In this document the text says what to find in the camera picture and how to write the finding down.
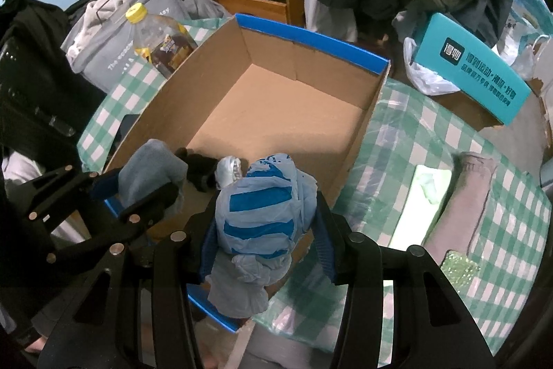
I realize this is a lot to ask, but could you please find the teal printed box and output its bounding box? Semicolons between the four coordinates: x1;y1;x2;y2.
412;12;532;127

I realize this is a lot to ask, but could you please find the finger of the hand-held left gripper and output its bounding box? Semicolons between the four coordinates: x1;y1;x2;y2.
47;181;180;266
24;165;122;232

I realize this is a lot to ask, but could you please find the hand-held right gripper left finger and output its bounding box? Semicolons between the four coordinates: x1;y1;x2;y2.
37;200;221;369

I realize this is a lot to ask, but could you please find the clear blue plastic bag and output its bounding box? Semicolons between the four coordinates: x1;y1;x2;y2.
497;0;553;81

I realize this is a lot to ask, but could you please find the green sparkly sock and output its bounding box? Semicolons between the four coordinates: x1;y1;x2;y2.
441;250;482;287

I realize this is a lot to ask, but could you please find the green checked tablecloth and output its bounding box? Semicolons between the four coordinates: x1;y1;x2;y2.
77;18;553;367

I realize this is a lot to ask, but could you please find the black sock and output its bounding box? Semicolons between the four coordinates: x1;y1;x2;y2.
175;147;221;192

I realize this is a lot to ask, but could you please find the white plastic bag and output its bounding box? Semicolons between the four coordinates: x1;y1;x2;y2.
403;36;461;96

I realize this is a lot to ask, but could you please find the blue cardboard box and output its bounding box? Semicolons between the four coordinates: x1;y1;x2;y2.
103;13;392;333

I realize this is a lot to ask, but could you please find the light patterned sock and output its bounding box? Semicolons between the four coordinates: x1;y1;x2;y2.
215;155;249;190

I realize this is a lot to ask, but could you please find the clear bottle yellow cap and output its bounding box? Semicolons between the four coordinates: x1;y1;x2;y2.
124;3;199;80

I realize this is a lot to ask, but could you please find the blue striped plastic bag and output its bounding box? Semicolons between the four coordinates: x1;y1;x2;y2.
206;153;320;319

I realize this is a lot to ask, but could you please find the grey-blue balled sock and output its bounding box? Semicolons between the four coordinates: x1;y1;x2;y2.
118;138;189;218

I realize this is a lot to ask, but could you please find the black quilted jacket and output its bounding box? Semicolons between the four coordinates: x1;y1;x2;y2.
0;0;106;179

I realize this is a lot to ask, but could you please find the light green cloth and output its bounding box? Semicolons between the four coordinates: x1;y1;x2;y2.
389;164;452;249

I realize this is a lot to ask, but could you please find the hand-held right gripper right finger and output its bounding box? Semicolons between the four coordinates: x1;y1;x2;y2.
315;192;513;369

